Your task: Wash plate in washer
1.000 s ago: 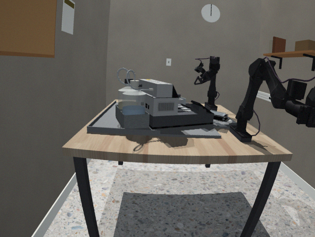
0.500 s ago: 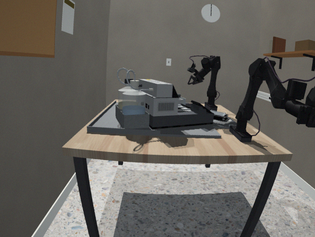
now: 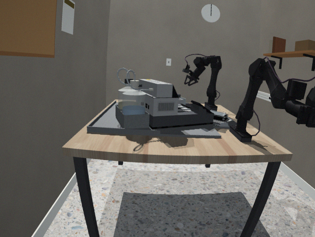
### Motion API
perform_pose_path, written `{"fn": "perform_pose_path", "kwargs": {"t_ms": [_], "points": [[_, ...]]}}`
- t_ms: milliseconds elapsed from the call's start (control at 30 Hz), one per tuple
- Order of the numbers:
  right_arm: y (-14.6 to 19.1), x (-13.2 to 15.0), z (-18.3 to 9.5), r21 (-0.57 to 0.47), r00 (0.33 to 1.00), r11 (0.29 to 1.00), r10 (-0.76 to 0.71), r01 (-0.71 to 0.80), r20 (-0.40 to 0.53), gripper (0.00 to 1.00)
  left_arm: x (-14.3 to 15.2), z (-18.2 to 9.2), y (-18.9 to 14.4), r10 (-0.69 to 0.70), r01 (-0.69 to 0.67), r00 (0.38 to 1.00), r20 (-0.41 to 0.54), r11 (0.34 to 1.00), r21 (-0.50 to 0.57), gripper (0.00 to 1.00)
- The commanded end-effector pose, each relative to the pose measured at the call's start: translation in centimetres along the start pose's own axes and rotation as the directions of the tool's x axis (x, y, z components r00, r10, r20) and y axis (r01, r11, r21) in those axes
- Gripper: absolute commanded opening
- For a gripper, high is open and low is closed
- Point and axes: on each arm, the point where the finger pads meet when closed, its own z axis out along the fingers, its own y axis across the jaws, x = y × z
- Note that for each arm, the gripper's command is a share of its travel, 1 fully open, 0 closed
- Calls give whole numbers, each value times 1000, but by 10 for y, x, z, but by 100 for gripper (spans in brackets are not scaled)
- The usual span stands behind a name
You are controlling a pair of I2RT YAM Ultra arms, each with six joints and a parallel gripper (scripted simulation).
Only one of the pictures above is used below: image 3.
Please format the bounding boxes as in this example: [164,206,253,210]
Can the white rectangular well plate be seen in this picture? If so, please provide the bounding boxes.
[210,110,226,116]

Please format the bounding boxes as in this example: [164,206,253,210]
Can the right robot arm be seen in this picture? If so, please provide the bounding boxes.
[193,56,222,108]

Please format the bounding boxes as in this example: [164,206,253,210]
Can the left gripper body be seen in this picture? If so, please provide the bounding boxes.
[293,88,315,126]

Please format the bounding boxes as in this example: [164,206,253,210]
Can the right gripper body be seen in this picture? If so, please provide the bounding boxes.
[189,69,201,80]

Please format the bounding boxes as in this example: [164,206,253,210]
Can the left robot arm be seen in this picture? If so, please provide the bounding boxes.
[230,58,307,138]

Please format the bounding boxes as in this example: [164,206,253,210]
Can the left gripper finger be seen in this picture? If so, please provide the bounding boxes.
[307,107,315,127]

